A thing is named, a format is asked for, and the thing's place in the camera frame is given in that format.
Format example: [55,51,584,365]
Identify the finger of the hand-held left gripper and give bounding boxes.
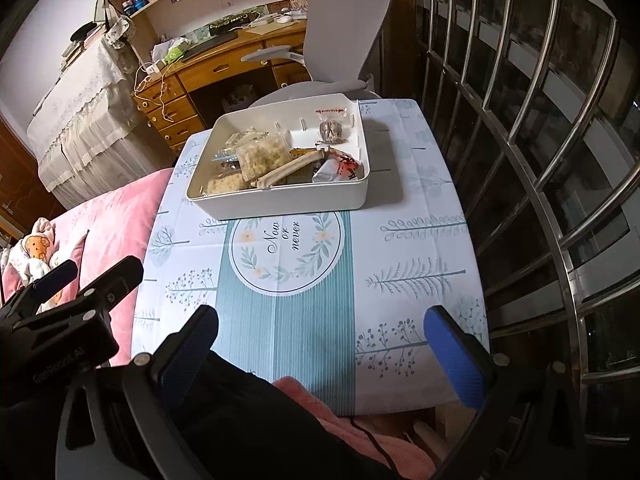
[20,260,79,308]
[74,255,147,319]

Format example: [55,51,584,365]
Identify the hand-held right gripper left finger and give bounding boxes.
[55,304,219,480]

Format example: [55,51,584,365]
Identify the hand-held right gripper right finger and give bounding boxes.
[424,304,587,480]

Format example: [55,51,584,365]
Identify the clear yellow cracker packet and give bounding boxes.
[204,171,252,197]
[234,131,294,183]

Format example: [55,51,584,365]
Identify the white plastic storage box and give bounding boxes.
[186,92,371,221]

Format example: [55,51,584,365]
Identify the large clear bread packet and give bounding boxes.
[214,129,282,162]

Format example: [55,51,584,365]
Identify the beige wafer packet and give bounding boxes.
[251,149,329,192]

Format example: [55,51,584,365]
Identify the white red printed snack packet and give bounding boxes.
[311,154,363,184]

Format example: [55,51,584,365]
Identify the orange fried snack packet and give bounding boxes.
[289,144,332,159]

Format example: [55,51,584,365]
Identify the dark dried fruit packet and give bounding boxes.
[313,106,352,145]

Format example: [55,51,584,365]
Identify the stuffed toy doll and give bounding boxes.
[0,216,57,311]

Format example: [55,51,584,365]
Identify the pink cushion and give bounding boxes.
[0,167,173,366]

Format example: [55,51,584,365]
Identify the tree printed tablecloth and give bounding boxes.
[131,97,491,416]

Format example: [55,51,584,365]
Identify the person's black clothing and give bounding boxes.
[175,350,401,480]

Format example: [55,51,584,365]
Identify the pink fleece cloth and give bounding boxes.
[274,375,437,480]

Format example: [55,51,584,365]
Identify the lace covered cabinet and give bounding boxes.
[25,35,172,211]

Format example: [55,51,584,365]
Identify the white plastic bag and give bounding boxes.
[221,84,259,114]

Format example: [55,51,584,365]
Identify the wooden desk with drawers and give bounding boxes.
[132,17,312,156]

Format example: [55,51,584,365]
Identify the floral fabric bag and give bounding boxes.
[104,14,136,49]

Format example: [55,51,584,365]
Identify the black keyboard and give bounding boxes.
[181,31,239,62]

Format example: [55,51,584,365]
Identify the metal window grille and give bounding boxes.
[415,0,640,461]

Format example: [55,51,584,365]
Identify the grey office chair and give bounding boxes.
[242,0,393,111]

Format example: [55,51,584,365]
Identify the black cable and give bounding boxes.
[349,419,402,477]

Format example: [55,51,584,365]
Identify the white charging cable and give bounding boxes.
[131,61,174,124]

